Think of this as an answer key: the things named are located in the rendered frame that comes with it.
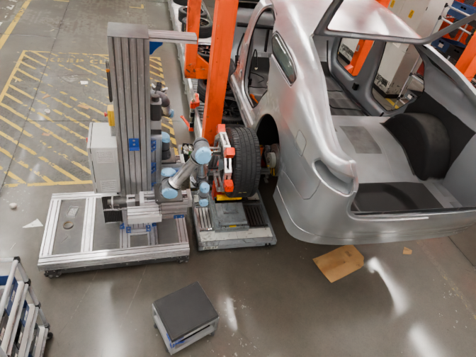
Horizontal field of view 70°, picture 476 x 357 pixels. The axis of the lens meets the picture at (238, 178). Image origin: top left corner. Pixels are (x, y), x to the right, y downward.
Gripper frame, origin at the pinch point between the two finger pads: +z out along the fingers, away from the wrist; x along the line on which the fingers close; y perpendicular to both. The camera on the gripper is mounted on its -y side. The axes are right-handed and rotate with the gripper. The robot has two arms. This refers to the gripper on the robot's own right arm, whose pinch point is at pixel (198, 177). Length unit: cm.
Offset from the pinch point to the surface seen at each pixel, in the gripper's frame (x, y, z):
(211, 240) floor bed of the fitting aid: -18, -75, -13
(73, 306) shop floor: 106, -83, -65
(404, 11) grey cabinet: -422, 67, 369
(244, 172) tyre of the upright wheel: -37.0, 15.7, -12.9
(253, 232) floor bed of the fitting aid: -64, -75, -7
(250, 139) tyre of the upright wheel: -44, 34, 9
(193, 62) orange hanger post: -24, -6, 256
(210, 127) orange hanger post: -19, 10, 63
